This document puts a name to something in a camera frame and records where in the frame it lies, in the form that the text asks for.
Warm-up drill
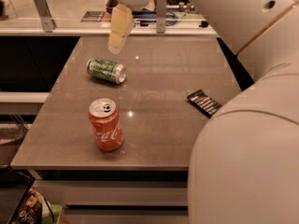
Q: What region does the black snack bar wrapper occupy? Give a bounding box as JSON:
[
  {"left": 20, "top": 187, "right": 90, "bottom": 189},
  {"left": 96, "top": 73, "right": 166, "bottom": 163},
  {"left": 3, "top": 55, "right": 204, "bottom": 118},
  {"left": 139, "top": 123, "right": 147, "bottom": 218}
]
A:
[{"left": 187, "top": 90, "right": 221, "bottom": 118}]

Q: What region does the metal railing bracket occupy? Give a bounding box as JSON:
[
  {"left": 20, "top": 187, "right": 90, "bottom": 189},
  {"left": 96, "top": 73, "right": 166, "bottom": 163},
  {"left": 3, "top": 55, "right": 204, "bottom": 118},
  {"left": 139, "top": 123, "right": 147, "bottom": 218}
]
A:
[
  {"left": 156, "top": 0, "right": 167, "bottom": 34},
  {"left": 34, "top": 0, "right": 56, "bottom": 33}
]

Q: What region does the left metal railing bracket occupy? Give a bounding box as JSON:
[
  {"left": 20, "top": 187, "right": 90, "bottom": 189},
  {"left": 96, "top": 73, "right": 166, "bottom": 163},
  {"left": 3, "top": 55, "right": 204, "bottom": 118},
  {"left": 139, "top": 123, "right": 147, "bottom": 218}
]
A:
[{"left": 34, "top": 0, "right": 56, "bottom": 33}]

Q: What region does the grey table drawer base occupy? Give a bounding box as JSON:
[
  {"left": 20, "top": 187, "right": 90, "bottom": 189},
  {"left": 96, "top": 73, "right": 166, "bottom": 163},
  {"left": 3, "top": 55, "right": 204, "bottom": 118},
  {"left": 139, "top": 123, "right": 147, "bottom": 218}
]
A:
[{"left": 34, "top": 171, "right": 189, "bottom": 224}]

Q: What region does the red Coca-Cola can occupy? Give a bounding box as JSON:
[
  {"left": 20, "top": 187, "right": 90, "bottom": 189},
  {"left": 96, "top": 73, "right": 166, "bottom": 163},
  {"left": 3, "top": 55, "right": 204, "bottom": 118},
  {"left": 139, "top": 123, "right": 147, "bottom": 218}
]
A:
[{"left": 89, "top": 98, "right": 122, "bottom": 151}]

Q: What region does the green soda can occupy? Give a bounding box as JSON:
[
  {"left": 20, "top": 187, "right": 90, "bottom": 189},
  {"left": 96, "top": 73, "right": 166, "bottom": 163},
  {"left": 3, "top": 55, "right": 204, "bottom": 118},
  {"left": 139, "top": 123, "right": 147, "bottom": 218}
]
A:
[{"left": 87, "top": 58, "right": 126, "bottom": 84}]

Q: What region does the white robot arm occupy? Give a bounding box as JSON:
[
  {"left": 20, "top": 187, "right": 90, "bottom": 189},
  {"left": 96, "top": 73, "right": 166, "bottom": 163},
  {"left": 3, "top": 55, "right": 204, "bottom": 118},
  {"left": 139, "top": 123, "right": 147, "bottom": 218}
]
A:
[{"left": 188, "top": 0, "right": 299, "bottom": 224}]

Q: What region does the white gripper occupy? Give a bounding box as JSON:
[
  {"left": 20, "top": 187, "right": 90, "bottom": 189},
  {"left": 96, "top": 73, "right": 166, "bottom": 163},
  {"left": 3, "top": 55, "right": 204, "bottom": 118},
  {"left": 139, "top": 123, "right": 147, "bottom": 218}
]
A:
[{"left": 108, "top": 0, "right": 150, "bottom": 54}]

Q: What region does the black bin lower left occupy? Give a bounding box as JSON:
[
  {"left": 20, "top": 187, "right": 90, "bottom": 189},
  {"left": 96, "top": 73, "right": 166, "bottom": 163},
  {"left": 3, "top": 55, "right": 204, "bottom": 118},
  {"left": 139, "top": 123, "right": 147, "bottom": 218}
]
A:
[{"left": 0, "top": 169, "right": 34, "bottom": 224}]

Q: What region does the middle metal railing bracket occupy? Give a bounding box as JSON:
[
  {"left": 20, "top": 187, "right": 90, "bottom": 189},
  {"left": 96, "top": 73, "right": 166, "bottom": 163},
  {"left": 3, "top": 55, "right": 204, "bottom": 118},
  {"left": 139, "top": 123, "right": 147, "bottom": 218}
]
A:
[{"left": 156, "top": 0, "right": 167, "bottom": 34}]

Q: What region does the snack bag lower left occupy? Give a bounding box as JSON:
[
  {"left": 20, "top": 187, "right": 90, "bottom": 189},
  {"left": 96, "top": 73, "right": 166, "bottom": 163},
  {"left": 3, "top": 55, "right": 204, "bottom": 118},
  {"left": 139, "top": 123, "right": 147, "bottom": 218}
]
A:
[{"left": 12, "top": 189, "right": 42, "bottom": 224}]

